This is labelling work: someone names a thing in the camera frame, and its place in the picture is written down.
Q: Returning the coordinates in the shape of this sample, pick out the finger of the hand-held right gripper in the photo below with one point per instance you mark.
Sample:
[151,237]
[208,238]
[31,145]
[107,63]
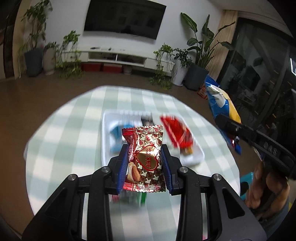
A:
[231,127]

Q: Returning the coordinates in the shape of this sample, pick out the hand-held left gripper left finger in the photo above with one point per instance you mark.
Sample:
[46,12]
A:
[122,166]

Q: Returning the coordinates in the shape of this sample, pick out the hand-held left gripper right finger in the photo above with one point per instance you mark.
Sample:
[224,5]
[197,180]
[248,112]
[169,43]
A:
[166,166]

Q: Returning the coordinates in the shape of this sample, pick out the red heart-print chocolate packet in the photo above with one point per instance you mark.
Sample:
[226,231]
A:
[145,157]

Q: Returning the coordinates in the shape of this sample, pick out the blue yellow chip bag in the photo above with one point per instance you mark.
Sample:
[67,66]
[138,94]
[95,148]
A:
[219,102]

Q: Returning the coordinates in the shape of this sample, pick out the white plastic tray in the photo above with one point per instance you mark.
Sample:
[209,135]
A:
[196,157]

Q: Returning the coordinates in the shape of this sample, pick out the light blue snack packet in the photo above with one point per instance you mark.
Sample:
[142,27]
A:
[115,135]

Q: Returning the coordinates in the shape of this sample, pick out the red snack packet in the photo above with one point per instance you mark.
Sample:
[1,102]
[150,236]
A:
[177,133]

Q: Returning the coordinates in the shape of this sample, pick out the black snack packet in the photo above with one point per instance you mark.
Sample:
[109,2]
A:
[146,120]

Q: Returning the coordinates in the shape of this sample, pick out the person's right forearm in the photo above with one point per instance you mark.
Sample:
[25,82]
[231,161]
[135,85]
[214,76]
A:
[277,222]

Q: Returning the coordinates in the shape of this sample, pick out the person's right hand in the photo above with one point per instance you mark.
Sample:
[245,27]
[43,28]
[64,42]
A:
[256,185]

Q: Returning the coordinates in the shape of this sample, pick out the orange snack packet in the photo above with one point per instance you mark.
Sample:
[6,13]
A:
[188,150]

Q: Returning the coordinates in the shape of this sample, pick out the green snack packet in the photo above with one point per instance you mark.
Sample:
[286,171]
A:
[138,198]

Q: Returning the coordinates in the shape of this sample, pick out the teal plastic stool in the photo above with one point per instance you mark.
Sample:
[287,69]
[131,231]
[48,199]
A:
[246,179]

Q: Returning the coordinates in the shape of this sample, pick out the red gift bag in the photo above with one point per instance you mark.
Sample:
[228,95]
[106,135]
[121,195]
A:
[202,92]

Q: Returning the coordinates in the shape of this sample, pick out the large-leaf plant in dark pot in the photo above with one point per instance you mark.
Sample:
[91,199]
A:
[196,76]

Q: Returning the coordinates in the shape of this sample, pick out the dark glass sliding door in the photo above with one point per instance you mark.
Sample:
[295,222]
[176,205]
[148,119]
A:
[254,69]

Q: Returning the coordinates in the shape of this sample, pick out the green white checked tablecloth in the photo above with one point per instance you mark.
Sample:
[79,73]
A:
[69,129]

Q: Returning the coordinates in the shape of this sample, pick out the plant in white pot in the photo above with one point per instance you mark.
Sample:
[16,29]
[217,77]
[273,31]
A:
[179,73]

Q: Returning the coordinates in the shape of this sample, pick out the small grey pot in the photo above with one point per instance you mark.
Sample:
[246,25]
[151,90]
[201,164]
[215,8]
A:
[128,69]

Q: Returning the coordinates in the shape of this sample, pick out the red storage box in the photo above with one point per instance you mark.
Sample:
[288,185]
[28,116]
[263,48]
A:
[91,67]
[112,68]

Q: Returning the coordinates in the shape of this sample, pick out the trailing green plant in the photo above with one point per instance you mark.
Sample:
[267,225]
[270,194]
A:
[69,39]
[163,52]

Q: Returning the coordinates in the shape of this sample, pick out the white television cabinet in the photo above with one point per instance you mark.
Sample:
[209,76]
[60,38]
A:
[152,62]

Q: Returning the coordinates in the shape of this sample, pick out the plant in grey pot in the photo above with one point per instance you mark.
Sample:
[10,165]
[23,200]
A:
[49,62]

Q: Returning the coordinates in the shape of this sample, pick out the tall plant in dark pot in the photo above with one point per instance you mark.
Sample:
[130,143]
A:
[33,63]

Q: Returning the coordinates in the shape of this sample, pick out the wall television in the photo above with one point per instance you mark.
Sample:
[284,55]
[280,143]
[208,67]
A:
[124,16]

